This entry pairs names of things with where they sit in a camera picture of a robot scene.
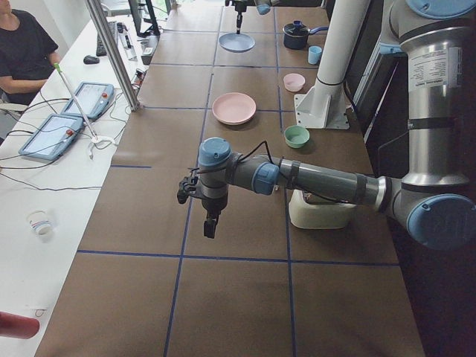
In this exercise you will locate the blue plate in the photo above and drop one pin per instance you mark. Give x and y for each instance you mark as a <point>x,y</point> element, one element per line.
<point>236,42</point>

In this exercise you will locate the person in black shirt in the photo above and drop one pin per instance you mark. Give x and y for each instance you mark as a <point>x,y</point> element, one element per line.
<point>28,55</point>

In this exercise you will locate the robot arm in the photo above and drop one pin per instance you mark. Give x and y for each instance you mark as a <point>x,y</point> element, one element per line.
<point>262,6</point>
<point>401,64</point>

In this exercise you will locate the black keyboard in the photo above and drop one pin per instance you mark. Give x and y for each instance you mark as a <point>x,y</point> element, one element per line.
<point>100,48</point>

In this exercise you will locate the cream toaster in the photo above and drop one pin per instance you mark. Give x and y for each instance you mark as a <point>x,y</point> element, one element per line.
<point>320,213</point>

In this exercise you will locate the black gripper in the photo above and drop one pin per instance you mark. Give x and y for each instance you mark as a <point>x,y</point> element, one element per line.
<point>238,15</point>
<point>213,203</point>

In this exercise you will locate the aluminium frame post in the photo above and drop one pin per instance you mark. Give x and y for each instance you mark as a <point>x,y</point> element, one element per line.
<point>100,22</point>

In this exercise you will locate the teach pendant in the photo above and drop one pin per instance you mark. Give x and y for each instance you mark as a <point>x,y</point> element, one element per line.
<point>52,138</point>
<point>94,98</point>

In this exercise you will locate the far teach pendant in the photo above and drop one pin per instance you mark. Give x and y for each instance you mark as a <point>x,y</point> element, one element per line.
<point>94,98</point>

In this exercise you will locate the green bowl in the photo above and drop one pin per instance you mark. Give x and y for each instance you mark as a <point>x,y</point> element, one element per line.
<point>296,136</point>

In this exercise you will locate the dark blue saucepan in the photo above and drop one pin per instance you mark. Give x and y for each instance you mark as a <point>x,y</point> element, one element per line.
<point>297,39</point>

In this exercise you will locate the paper cup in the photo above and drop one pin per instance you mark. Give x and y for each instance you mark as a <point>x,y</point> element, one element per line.
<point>39,222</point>

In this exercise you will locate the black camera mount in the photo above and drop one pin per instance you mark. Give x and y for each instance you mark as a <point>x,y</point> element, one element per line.
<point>189,186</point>

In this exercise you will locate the pink bowl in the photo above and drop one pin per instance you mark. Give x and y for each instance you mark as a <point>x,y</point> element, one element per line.
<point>294,82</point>

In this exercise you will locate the white stick with stand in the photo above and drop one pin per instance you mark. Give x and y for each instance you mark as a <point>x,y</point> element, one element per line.
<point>95,138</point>

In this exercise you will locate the white mounting post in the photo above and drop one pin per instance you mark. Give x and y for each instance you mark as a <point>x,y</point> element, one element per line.
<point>323,106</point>

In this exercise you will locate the near teach pendant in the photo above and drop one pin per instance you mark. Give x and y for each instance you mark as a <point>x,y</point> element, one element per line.
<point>52,138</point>

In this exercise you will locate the computer mouse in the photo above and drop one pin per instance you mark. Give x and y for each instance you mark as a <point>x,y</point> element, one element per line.
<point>90,60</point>

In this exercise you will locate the pink plate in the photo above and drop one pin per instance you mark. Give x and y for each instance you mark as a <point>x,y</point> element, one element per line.
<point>234,108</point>

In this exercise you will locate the light blue cup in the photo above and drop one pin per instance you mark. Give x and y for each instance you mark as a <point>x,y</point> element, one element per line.
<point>314,54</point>

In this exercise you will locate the red bottle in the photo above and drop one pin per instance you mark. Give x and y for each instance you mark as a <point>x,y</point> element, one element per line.
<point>18,326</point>

